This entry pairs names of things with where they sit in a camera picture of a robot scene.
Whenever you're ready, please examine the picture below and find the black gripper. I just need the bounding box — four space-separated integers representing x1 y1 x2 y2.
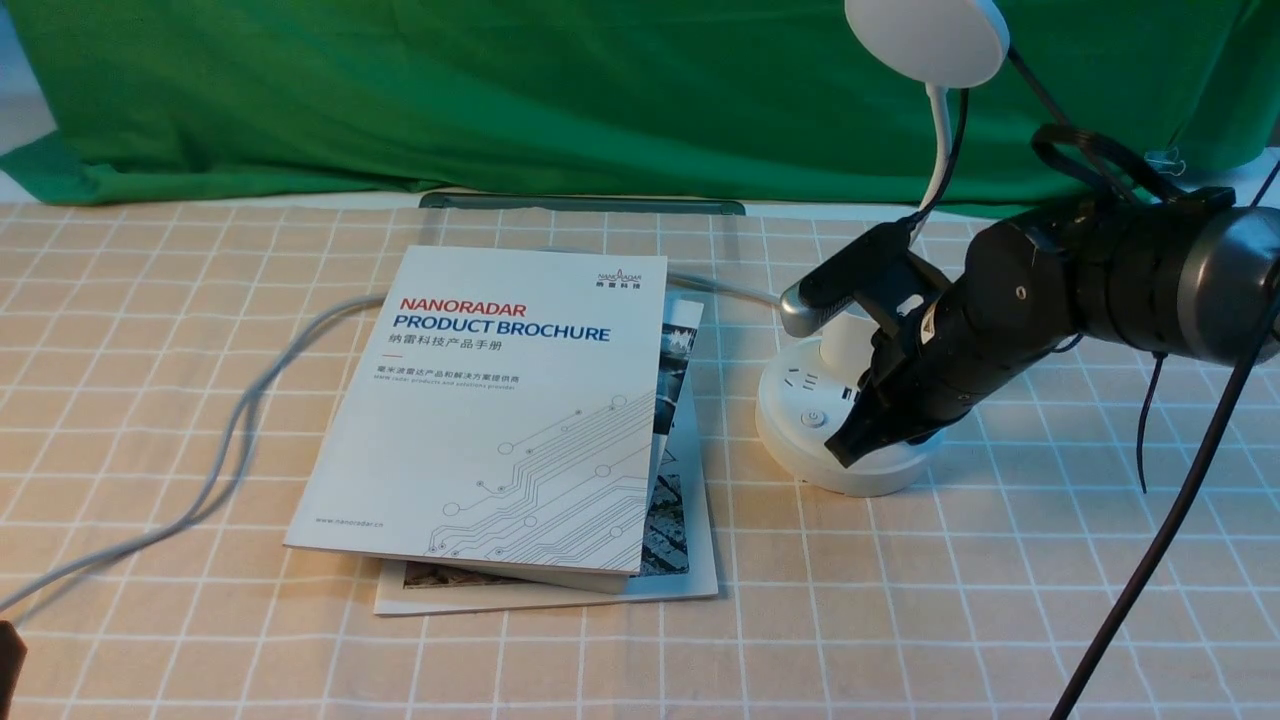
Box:
826 215 1076 468

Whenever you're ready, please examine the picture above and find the white desk lamp with sockets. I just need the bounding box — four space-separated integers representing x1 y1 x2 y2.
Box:
756 1 1011 497

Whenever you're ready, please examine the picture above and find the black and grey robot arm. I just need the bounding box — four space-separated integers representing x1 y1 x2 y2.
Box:
826 188 1277 466

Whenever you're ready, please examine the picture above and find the lower photo-cover brochure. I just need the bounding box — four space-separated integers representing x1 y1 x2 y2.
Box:
374 297 719 618

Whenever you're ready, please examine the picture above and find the white Nanoradar product brochure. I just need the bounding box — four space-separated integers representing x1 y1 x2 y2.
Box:
284 245 668 577

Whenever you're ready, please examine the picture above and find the silver binder clip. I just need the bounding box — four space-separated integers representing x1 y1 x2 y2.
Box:
1144 147 1187 177

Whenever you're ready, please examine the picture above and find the beige checkered tablecloth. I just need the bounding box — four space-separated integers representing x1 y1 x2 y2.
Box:
1 204 1229 719

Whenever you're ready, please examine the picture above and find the green backdrop cloth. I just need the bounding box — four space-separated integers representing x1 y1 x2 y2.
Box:
3 1 1277 217

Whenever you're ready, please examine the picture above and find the dark object at table corner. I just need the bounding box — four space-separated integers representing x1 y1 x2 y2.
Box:
0 620 28 720

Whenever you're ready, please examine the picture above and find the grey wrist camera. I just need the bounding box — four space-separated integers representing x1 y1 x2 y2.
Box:
780 217 951 338

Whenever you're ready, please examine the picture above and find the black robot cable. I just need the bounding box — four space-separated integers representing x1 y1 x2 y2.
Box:
905 45 1280 720

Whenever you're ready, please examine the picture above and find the grey lamp power cable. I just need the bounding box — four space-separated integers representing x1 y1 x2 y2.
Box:
0 268 783 612

